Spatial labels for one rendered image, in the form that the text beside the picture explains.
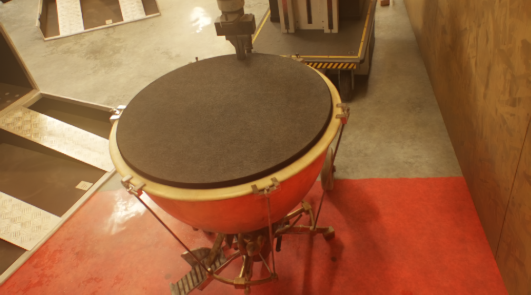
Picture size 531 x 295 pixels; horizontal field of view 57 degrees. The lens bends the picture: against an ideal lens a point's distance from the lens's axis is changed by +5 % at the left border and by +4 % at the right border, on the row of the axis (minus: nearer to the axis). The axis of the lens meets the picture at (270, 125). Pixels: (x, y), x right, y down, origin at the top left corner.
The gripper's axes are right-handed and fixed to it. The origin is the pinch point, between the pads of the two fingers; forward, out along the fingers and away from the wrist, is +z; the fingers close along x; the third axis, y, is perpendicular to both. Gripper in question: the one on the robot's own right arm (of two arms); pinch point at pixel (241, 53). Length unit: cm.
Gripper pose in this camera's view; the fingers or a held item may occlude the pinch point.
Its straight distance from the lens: 166.9
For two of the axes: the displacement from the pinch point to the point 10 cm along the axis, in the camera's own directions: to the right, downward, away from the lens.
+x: -9.8, 0.1, 1.9
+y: 1.4, -6.3, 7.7
